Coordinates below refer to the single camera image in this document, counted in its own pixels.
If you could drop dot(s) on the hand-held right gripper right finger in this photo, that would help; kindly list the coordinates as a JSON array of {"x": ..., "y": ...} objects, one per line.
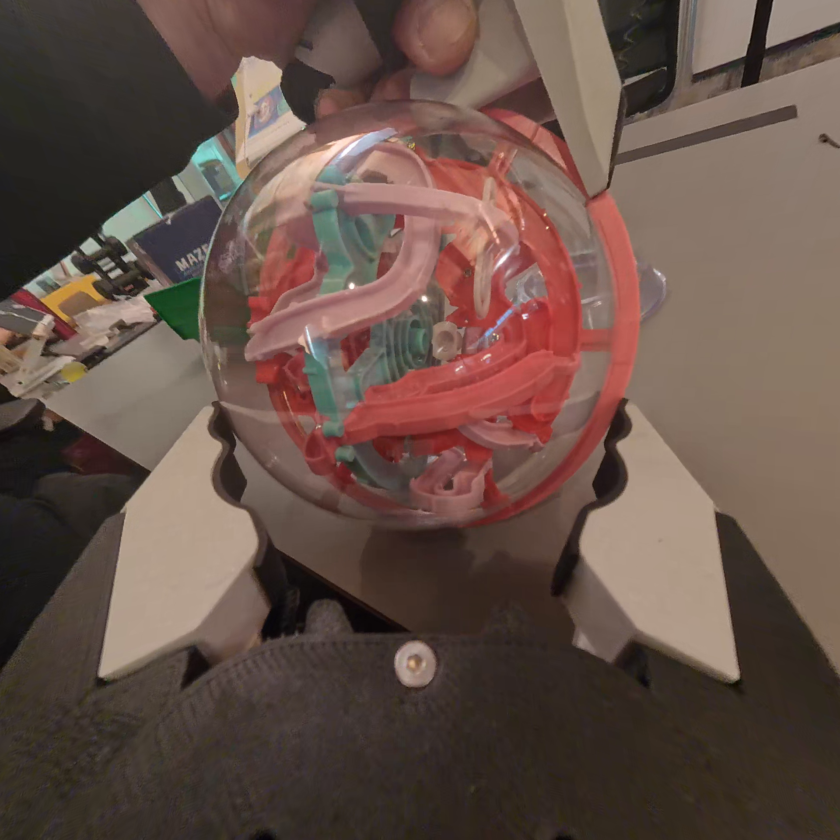
[{"x": 656, "y": 564}]

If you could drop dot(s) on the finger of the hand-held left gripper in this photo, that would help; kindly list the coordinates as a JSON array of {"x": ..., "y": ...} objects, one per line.
[{"x": 577, "y": 79}]

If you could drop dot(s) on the white printed poster board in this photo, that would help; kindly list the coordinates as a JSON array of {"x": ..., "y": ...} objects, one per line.
[{"x": 262, "y": 144}]

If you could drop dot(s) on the clear plastic ball stand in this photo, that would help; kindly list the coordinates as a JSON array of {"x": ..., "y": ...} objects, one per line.
[{"x": 653, "y": 292}]

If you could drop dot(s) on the yellow object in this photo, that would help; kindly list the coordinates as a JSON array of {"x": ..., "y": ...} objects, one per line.
[{"x": 69, "y": 298}]

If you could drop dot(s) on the green plastic object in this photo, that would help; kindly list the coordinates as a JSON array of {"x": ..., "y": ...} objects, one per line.
[{"x": 177, "y": 308}]

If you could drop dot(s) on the clear maze ball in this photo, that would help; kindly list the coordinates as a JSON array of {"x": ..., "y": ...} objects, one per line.
[{"x": 420, "y": 315}]

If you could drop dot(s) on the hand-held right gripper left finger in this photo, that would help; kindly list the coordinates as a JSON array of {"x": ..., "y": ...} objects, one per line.
[{"x": 177, "y": 551}]

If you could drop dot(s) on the dark blue box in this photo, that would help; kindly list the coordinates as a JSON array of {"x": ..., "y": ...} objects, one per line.
[{"x": 177, "y": 243}]

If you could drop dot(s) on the person's left forearm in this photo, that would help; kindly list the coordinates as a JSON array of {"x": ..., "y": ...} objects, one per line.
[{"x": 85, "y": 131}]

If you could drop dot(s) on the person's left hand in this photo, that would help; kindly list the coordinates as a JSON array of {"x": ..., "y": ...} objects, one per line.
[{"x": 262, "y": 26}]

